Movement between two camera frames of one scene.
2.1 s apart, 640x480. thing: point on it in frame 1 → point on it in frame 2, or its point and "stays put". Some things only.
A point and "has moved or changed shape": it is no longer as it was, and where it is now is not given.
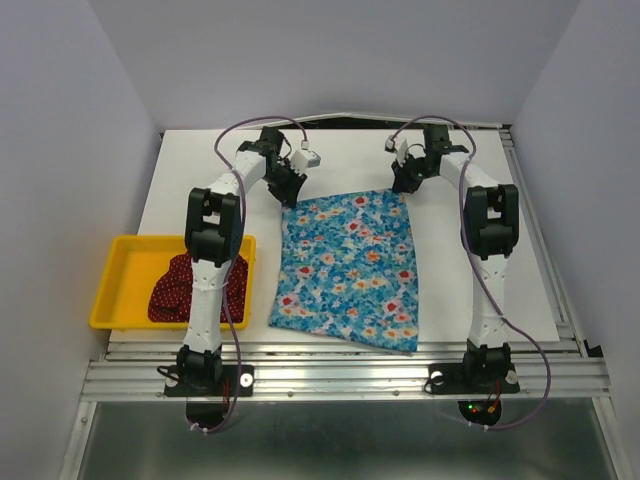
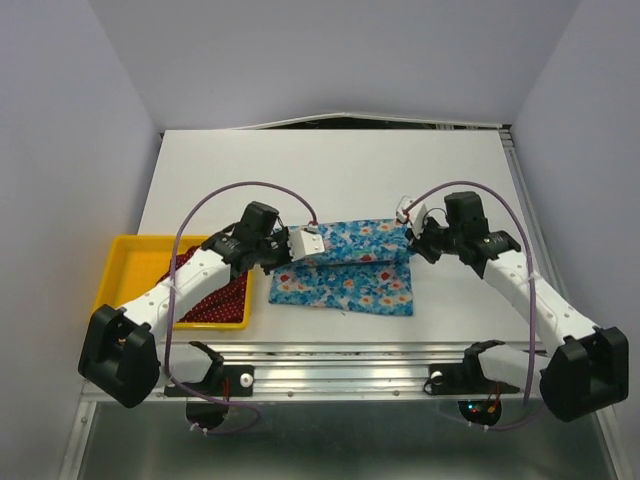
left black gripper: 288,195 → 283,237
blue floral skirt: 347,270 has moved or changed shape
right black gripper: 401,179 → 418,244
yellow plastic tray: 133,266 stays put
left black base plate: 209,415 stays put
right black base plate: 450,379 stays put
